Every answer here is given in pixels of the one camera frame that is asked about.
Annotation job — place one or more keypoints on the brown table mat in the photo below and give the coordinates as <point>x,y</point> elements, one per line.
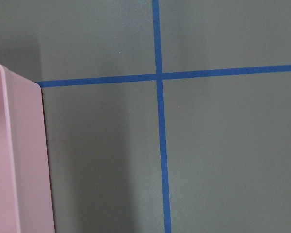
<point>162,116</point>

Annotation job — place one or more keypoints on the pink plastic bin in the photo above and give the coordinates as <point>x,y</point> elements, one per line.
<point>25,193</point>

